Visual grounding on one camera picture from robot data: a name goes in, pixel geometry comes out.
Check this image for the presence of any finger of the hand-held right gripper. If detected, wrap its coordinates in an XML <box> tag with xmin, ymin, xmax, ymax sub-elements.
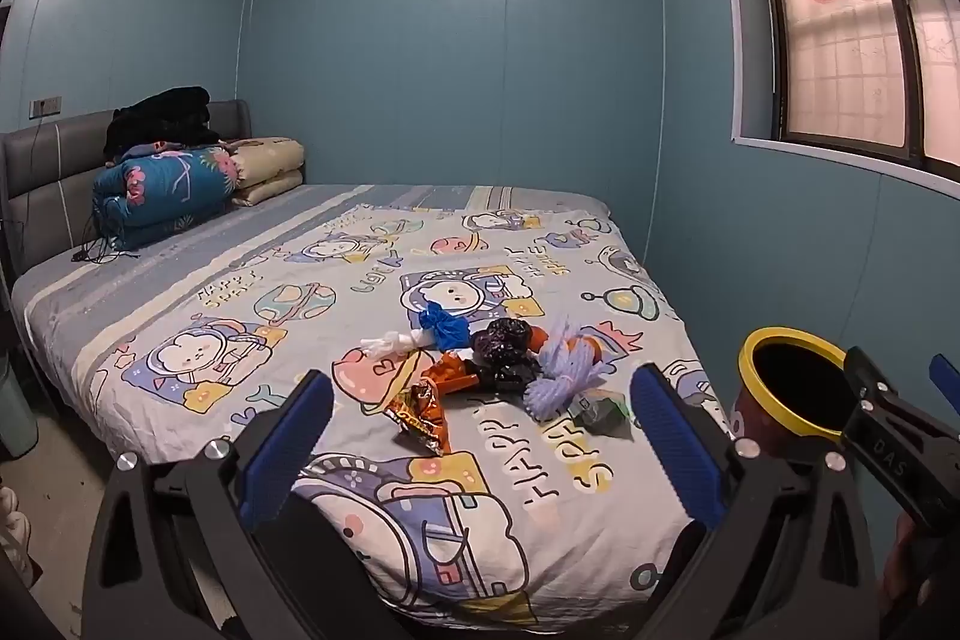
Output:
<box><xmin>840</xmin><ymin>346</ymin><xmax>960</xmax><ymax>536</ymax></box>
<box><xmin>928</xmin><ymin>353</ymin><xmax>960</xmax><ymax>396</ymax></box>

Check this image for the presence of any black clothing pile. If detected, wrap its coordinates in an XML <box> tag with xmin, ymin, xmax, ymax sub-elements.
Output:
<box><xmin>103</xmin><ymin>86</ymin><xmax>223</xmax><ymax>161</ymax></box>

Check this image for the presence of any black plastic bag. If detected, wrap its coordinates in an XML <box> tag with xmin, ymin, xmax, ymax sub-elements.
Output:
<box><xmin>461</xmin><ymin>319</ymin><xmax>545</xmax><ymax>395</ymax></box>

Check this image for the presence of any grey plastic bin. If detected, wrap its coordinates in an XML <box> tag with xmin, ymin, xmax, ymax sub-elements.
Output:
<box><xmin>0</xmin><ymin>351</ymin><xmax>38</xmax><ymax>458</ymax></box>

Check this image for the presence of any grey upholstered bed frame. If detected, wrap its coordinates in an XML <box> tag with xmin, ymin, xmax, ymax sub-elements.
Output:
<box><xmin>0</xmin><ymin>98</ymin><xmax>250</xmax><ymax>416</ymax></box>

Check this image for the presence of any purple yarn bundle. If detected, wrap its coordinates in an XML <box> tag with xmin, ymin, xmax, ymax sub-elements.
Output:
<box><xmin>523</xmin><ymin>347</ymin><xmax>602</xmax><ymax>420</ymax></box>

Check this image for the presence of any bed with cartoon sheet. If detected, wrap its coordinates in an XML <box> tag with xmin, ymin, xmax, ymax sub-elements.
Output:
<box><xmin>22</xmin><ymin>201</ymin><xmax>740</xmax><ymax>633</ymax></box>

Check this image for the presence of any lavender knitted cloth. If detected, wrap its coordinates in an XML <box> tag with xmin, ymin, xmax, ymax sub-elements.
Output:
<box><xmin>544</xmin><ymin>313</ymin><xmax>586</xmax><ymax>356</ymax></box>

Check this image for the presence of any black cable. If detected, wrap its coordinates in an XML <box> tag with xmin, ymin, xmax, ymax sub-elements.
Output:
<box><xmin>71</xmin><ymin>211</ymin><xmax>140</xmax><ymax>265</ymax></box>

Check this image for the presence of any dark framed window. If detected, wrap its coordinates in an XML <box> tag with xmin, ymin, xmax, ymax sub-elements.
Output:
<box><xmin>705</xmin><ymin>0</ymin><xmax>960</xmax><ymax>182</ymax></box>

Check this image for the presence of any beige folded quilt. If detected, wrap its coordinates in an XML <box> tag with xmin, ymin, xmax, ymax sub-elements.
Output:
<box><xmin>225</xmin><ymin>136</ymin><xmax>305</xmax><ymax>208</ymax></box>

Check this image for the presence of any shiny orange black wrapper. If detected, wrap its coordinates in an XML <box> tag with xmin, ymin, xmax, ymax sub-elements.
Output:
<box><xmin>385</xmin><ymin>381</ymin><xmax>452</xmax><ymax>458</ymax></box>

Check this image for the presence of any blue floral folded quilt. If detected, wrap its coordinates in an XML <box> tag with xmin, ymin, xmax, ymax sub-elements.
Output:
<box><xmin>91</xmin><ymin>143</ymin><xmax>239</xmax><ymax>251</ymax></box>

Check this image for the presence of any orange snack packet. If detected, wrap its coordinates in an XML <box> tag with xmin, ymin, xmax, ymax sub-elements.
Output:
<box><xmin>422</xmin><ymin>351</ymin><xmax>478</xmax><ymax>395</ymax></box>

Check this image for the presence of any white shoe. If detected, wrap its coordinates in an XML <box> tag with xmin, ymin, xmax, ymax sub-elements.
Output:
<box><xmin>0</xmin><ymin>486</ymin><xmax>35</xmax><ymax>585</ymax></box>

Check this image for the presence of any white plastic bag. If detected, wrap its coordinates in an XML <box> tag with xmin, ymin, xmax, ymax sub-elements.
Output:
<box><xmin>360</xmin><ymin>331</ymin><xmax>428</xmax><ymax>360</ymax></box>

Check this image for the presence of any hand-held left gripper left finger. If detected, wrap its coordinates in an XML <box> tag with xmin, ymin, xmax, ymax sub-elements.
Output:
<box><xmin>82</xmin><ymin>370</ymin><xmax>335</xmax><ymax>640</ymax></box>

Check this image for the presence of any yellow rimmed bin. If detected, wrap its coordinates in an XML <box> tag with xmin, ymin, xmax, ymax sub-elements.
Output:
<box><xmin>731</xmin><ymin>326</ymin><xmax>871</xmax><ymax>461</ymax></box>

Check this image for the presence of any blue plastic bag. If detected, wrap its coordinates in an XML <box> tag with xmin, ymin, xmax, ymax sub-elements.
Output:
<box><xmin>420</xmin><ymin>302</ymin><xmax>472</xmax><ymax>352</ymax></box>

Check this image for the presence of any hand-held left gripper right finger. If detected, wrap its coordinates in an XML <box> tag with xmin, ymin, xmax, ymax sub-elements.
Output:
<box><xmin>615</xmin><ymin>362</ymin><xmax>878</xmax><ymax>640</ymax></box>

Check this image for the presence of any dark green wrapper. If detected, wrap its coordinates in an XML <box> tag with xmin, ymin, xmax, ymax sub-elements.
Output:
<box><xmin>574</xmin><ymin>391</ymin><xmax>635</xmax><ymax>440</ymax></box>

